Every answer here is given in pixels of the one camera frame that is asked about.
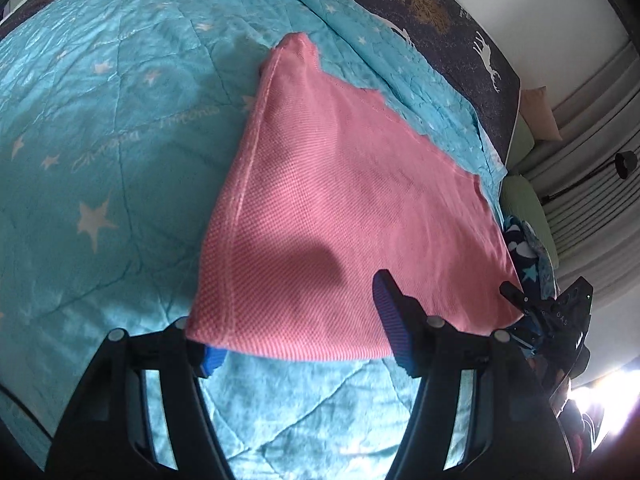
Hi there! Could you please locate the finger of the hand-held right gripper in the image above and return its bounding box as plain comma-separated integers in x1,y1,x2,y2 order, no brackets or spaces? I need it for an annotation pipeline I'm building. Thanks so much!
507,327,543,352
500,281,533,317

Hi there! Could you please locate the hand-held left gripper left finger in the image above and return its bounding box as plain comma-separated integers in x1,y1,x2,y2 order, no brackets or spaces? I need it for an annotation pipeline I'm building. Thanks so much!
45,316,236,480

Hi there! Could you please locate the turquoise star-print blanket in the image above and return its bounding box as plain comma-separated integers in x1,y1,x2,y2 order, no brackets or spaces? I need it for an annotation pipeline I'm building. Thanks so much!
0,0,506,480

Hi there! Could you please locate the light green cushion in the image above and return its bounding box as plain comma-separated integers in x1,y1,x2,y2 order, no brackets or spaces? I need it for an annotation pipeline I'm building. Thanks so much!
507,117,538,174
501,175,560,267

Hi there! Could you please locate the navy printed bed sheet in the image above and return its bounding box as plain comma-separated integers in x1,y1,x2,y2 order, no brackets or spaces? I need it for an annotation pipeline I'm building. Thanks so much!
0,0,523,173

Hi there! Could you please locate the black lamp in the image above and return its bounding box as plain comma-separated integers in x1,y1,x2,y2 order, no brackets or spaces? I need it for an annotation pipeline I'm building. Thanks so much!
545,150,640,204

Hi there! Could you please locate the navy star-print cloth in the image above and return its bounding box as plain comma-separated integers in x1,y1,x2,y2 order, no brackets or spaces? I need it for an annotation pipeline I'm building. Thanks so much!
502,215,558,302

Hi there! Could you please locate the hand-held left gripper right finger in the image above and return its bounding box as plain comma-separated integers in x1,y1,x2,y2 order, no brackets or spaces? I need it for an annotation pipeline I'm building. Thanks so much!
372,269,576,480

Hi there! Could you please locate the pink knit garment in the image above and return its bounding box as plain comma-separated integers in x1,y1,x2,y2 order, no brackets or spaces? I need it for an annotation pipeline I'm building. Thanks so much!
185,32,525,363

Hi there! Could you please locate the grey curtain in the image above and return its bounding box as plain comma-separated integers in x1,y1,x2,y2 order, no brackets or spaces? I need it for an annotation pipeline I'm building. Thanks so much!
525,40,640,313

